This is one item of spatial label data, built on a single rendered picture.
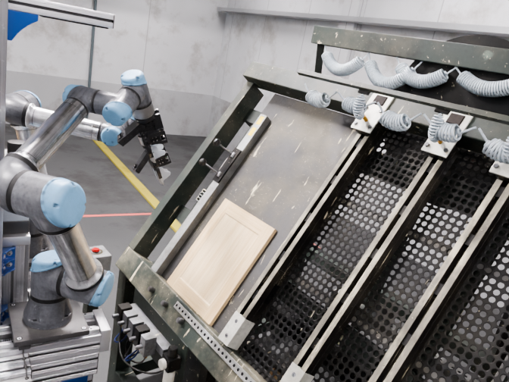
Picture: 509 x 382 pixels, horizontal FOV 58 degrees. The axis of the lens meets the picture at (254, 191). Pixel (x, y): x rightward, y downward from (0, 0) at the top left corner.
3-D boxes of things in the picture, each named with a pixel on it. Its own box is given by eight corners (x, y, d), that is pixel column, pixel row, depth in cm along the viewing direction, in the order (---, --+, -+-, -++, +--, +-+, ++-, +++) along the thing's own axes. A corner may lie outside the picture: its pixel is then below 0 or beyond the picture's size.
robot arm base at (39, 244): (10, 260, 182) (11, 237, 179) (7, 243, 194) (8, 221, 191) (51, 256, 190) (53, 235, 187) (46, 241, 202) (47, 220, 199)
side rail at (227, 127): (142, 252, 249) (128, 245, 241) (257, 92, 260) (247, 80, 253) (148, 258, 245) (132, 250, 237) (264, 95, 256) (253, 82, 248)
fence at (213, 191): (156, 270, 227) (151, 267, 224) (264, 118, 237) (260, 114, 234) (160, 275, 224) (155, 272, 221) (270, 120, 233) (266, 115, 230)
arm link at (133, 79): (113, 80, 140) (126, 66, 146) (123, 110, 148) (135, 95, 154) (135, 82, 138) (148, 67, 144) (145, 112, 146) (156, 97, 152)
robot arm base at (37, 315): (26, 333, 143) (26, 306, 140) (20, 307, 155) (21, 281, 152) (76, 325, 151) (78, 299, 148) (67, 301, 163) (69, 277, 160)
